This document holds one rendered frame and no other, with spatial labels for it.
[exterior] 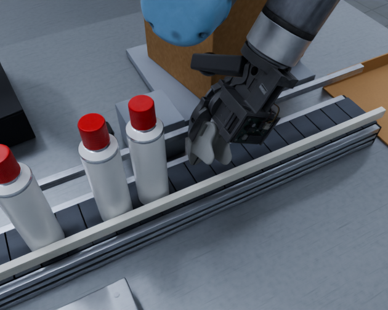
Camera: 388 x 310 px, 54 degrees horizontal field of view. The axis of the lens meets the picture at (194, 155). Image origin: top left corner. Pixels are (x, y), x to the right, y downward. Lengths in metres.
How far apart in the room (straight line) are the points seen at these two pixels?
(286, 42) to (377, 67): 0.59
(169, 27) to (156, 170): 0.23
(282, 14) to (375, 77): 0.57
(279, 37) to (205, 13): 0.15
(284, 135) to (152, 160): 0.30
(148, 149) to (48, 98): 0.47
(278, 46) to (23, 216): 0.38
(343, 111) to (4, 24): 0.93
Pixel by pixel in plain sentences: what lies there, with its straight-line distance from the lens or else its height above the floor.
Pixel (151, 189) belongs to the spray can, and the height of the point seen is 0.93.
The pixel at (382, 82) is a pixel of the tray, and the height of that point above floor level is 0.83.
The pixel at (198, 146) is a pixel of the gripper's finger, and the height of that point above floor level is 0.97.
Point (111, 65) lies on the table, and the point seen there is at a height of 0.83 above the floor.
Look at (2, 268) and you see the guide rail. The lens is 0.59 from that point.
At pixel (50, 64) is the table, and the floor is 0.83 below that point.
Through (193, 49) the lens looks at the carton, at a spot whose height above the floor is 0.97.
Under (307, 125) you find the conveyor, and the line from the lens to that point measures 0.77.
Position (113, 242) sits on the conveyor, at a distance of 0.60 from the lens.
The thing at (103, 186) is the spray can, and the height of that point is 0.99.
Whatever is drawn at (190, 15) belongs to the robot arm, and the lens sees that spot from 0.36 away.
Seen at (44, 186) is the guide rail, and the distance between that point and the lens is 0.59.
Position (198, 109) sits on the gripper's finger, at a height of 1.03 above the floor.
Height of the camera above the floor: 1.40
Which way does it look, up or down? 49 degrees down
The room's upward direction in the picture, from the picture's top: straight up
